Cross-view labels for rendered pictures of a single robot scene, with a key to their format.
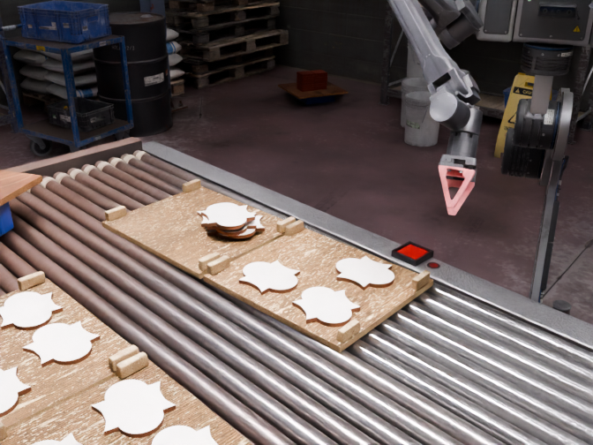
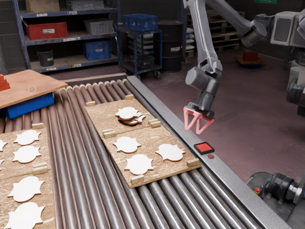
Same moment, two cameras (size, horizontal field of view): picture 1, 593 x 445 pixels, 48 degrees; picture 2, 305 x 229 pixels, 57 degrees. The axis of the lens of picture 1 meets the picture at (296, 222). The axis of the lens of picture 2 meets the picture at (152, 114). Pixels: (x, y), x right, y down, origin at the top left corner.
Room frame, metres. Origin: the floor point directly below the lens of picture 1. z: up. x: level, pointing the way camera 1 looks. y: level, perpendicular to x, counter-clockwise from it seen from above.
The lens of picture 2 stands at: (0.30, -0.52, 1.71)
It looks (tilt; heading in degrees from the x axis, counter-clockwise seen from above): 27 degrees down; 23
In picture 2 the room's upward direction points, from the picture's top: straight up
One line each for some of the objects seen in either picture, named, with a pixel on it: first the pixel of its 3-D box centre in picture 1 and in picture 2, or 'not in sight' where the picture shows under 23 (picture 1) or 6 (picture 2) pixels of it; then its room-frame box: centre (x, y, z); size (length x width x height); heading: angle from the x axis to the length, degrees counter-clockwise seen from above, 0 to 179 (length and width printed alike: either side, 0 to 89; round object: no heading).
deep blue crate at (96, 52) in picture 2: not in sight; (96, 48); (5.08, 2.78, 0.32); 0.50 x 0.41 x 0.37; 137
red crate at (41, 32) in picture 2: not in sight; (46, 29); (4.36, 3.34, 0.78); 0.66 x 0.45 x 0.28; 141
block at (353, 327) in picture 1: (349, 330); (137, 179); (1.11, -0.11, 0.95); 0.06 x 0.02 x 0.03; 138
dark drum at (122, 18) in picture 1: (132, 73); (167, 46); (5.37, 1.34, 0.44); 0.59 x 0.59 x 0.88
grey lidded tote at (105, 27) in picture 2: not in sight; (98, 26); (5.11, 2.70, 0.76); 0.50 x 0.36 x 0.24; 147
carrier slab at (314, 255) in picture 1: (318, 280); (148, 151); (1.34, -0.05, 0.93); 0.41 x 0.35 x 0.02; 48
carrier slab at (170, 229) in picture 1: (199, 226); (120, 115); (1.62, 0.26, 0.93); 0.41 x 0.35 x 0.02; 48
